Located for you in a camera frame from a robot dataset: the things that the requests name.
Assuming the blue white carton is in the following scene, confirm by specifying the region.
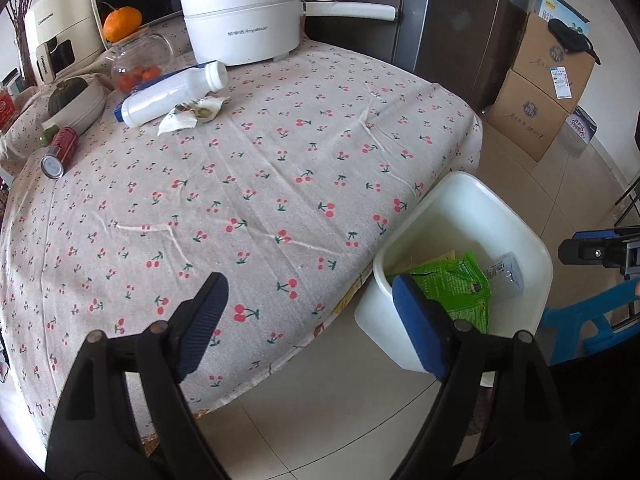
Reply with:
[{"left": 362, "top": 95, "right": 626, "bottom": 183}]
[{"left": 531, "top": 0, "right": 591, "bottom": 36}]

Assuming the cardboard box with label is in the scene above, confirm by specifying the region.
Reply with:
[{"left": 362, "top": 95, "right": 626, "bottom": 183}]
[{"left": 511, "top": 12, "right": 601, "bottom": 116}]

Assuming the blue plastic stool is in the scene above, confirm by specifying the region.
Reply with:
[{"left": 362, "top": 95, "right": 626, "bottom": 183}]
[{"left": 537, "top": 280, "right": 640, "bottom": 366}]

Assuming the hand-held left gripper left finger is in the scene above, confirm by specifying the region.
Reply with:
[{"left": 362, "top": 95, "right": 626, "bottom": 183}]
[{"left": 46, "top": 272, "right": 231, "bottom": 480}]

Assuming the black pouch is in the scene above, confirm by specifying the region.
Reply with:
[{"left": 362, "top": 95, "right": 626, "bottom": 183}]
[{"left": 547, "top": 18, "right": 601, "bottom": 66}]

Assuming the torn white food wrapper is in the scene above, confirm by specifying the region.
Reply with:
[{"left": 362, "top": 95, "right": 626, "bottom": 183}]
[{"left": 157, "top": 96, "right": 232, "bottom": 136}]

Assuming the red drink can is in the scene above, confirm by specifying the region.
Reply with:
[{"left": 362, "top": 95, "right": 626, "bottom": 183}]
[{"left": 41, "top": 127, "right": 80, "bottom": 179}]

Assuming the white bowl with green squash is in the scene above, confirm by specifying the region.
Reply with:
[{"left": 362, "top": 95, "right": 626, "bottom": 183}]
[{"left": 42, "top": 74, "right": 107, "bottom": 136}]

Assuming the red label jar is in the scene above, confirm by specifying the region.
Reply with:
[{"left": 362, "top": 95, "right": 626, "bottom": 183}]
[{"left": 0, "top": 90, "right": 18, "bottom": 133}]

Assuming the orange fruit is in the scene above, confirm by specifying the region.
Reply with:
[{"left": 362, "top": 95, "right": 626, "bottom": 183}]
[{"left": 102, "top": 2, "right": 142, "bottom": 43}]

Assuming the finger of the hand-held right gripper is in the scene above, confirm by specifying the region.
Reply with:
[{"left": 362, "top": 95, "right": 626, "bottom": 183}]
[{"left": 557, "top": 227, "right": 640, "bottom": 278}]

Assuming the white air fryer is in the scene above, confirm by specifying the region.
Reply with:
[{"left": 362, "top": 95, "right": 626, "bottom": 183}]
[{"left": 24, "top": 0, "right": 108, "bottom": 86}]

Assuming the cherry print tablecloth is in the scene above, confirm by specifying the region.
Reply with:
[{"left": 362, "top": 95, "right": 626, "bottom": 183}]
[{"left": 0, "top": 7, "right": 483, "bottom": 466}]

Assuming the white electric pot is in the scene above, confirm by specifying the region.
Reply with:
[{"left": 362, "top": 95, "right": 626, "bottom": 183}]
[{"left": 176, "top": 0, "right": 398, "bottom": 67}]

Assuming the small blue white box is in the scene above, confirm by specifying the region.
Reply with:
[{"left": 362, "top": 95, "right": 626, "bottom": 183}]
[{"left": 565, "top": 106, "right": 598, "bottom": 143}]

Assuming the clear plastic bottle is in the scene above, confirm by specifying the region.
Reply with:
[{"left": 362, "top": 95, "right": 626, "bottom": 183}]
[{"left": 482, "top": 254, "right": 523, "bottom": 298}]

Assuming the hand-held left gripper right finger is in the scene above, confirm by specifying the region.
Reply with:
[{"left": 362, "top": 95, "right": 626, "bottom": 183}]
[{"left": 390, "top": 274, "right": 573, "bottom": 480}]

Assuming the grey refrigerator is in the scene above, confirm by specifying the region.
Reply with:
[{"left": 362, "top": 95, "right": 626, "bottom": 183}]
[{"left": 300, "top": 0, "right": 538, "bottom": 116}]

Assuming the white plastic bottle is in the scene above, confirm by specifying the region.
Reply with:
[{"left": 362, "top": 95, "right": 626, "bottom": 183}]
[{"left": 121, "top": 61, "right": 229, "bottom": 128}]

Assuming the white plastic bin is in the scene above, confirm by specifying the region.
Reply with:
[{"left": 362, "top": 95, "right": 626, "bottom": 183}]
[{"left": 354, "top": 171, "right": 554, "bottom": 388}]

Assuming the glass jar with wooden lid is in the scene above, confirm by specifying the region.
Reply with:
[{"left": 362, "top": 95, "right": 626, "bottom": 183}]
[{"left": 102, "top": 33, "right": 175, "bottom": 95}]

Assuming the green snack bag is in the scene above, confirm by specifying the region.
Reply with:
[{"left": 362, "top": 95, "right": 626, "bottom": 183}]
[{"left": 400, "top": 251, "right": 493, "bottom": 336}]

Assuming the dark green squash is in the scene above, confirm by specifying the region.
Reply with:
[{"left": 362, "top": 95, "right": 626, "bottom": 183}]
[{"left": 47, "top": 79, "right": 91, "bottom": 117}]

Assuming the glass vase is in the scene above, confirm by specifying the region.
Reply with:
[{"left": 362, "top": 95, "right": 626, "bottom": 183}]
[{"left": 15, "top": 27, "right": 38, "bottom": 86}]

